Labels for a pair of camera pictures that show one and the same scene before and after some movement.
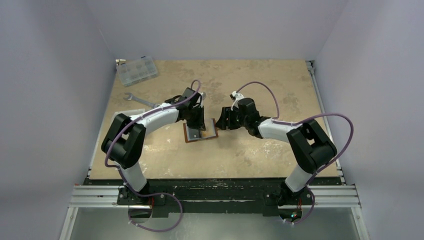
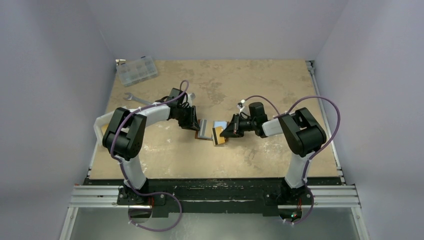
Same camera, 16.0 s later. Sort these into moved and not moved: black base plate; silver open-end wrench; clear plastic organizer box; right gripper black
Moved: right gripper black
Not moved: silver open-end wrench; clear plastic organizer box; black base plate
